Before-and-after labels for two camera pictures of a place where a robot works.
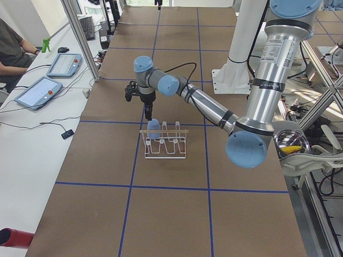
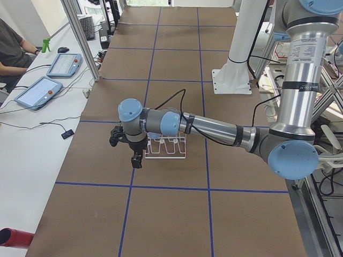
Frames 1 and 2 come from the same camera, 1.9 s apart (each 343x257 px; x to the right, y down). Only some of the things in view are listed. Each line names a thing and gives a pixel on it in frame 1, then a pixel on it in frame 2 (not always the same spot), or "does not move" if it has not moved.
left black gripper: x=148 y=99 -> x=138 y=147
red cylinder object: x=12 y=237 does not move
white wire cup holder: x=172 y=144 does not move
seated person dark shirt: x=15 y=54 does not move
